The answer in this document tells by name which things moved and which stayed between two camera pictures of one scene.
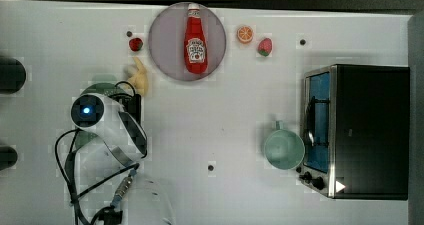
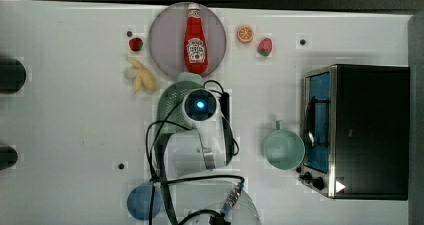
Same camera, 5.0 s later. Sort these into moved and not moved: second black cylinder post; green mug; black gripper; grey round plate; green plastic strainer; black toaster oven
Moved: black gripper; green plastic strainer
Not moved: black toaster oven; second black cylinder post; green mug; grey round plate
